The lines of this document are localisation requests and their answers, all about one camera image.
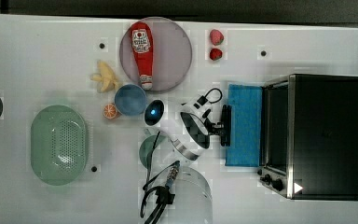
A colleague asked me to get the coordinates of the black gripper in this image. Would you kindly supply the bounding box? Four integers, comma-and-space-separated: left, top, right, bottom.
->
202, 109, 221, 135

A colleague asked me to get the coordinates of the black toaster oven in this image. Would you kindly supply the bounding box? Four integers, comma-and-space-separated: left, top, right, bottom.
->
219, 73, 358, 202

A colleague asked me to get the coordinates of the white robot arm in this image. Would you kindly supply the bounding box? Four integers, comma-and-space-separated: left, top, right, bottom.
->
139, 95, 231, 224

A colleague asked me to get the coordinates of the green pot lid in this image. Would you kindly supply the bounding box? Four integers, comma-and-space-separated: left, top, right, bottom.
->
139, 135, 166, 169

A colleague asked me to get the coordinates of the red strawberry toy lower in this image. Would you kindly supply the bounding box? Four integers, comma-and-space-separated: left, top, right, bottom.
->
209, 48, 223, 61

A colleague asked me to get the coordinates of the red strawberry toy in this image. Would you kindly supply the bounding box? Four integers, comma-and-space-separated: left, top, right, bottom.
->
209, 48, 223, 61
210, 29, 224, 46

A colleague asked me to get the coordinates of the grey round plate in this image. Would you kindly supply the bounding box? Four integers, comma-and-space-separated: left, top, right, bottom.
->
119, 17, 192, 91

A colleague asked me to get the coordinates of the blue bowl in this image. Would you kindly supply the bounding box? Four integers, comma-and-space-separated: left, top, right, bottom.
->
114, 84, 147, 116

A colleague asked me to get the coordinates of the red strawberry toy upper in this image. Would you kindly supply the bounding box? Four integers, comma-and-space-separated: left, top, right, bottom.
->
210, 29, 224, 46

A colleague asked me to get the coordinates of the orange slice toy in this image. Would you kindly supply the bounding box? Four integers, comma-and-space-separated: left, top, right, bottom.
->
103, 104, 120, 119

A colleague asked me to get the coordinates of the red ketchup bottle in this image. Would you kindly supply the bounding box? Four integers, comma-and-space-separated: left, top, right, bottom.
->
130, 21, 154, 90

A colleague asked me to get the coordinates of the peeled banana toy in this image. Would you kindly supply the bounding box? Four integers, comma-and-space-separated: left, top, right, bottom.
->
90, 61, 121, 92

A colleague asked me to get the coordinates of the green perforated colander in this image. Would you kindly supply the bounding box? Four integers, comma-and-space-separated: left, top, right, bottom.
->
31, 105, 89, 186

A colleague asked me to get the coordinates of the black camera mount with cable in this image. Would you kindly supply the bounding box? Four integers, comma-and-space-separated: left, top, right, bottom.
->
196, 88, 223, 105

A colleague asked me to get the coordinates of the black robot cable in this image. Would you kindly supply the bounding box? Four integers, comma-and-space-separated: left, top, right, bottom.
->
139, 130, 181, 224

